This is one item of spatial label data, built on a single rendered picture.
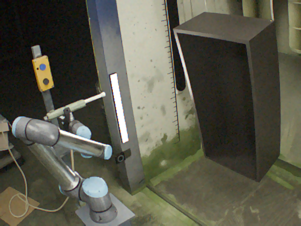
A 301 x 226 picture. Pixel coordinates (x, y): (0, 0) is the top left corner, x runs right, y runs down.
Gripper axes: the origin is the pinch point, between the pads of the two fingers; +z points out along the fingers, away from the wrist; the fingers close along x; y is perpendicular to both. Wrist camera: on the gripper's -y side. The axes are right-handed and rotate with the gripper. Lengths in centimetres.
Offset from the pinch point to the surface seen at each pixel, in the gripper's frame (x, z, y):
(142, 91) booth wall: 77, 9, 13
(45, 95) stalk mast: -1.9, 29.3, -7.9
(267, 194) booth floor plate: 134, -95, 110
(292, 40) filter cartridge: 198, -74, -23
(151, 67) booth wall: 90, 9, -6
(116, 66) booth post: 56, 9, -17
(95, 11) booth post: 46, 11, -66
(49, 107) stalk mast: -1.4, 29.3, 3.4
